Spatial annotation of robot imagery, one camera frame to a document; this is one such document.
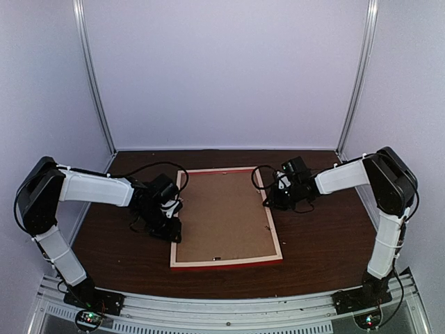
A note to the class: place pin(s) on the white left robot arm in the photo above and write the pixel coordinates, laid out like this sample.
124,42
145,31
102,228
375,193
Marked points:
50,187

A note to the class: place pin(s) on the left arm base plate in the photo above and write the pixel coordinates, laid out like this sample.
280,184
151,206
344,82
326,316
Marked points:
101,301

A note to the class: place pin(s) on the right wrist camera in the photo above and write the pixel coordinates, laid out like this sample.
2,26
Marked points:
282,180

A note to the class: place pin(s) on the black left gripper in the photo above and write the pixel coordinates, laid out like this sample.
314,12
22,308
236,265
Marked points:
170,233

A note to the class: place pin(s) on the aluminium corner post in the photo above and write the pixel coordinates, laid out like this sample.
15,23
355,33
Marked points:
362,66
80,19

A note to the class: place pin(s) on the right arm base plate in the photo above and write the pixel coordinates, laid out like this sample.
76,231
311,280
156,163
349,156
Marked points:
346,301

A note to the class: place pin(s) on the brown backing board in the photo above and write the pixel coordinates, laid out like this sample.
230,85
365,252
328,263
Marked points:
222,219

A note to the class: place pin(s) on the aluminium front rail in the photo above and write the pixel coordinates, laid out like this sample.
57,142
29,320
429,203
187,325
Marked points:
311,313

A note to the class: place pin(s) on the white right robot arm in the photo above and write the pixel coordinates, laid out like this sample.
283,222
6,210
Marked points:
394,187

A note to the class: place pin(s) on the right aluminium corner post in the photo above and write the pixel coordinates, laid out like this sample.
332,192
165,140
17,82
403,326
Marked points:
362,66

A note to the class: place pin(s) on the pink wooden picture frame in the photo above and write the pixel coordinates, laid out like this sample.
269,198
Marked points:
174,250

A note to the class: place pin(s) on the left aluminium corner post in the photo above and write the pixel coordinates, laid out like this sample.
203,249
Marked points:
80,19

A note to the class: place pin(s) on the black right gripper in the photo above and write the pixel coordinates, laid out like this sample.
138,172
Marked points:
274,202

